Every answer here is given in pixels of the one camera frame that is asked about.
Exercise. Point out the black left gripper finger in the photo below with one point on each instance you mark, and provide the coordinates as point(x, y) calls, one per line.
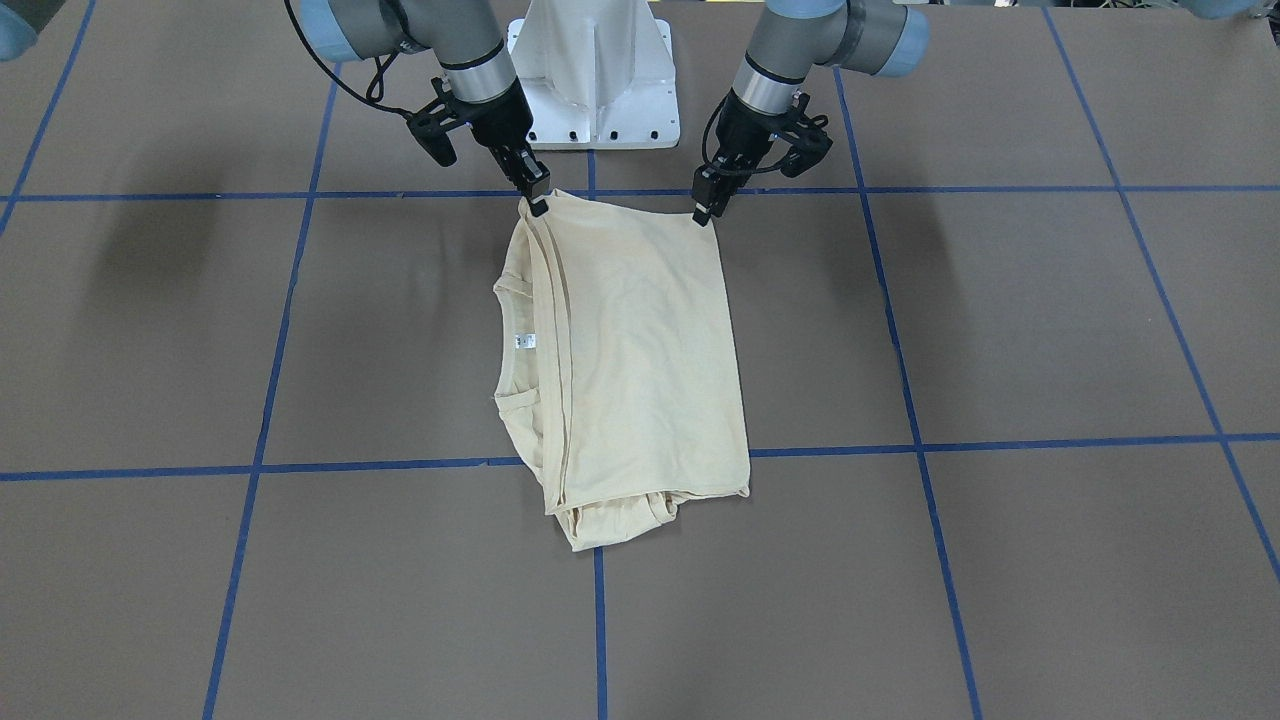
point(703, 215)

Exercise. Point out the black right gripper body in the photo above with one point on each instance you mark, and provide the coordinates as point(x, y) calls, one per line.
point(499, 121)

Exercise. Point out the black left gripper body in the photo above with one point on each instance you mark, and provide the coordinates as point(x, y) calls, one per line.
point(743, 130)

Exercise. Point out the beige long-sleeve printed shirt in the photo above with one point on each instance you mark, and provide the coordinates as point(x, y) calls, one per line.
point(619, 385)

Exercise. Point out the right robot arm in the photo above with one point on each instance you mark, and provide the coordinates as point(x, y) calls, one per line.
point(354, 42)

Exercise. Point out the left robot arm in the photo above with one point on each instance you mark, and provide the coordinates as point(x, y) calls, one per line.
point(876, 38)

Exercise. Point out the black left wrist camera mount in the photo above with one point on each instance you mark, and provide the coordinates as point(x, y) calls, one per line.
point(807, 137)

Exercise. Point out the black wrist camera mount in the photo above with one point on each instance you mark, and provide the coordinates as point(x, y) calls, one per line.
point(430, 125)
point(807, 137)

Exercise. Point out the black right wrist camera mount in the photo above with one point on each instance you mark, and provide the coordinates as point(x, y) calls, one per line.
point(430, 125)

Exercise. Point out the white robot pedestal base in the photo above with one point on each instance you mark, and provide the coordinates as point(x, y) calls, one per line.
point(598, 75)

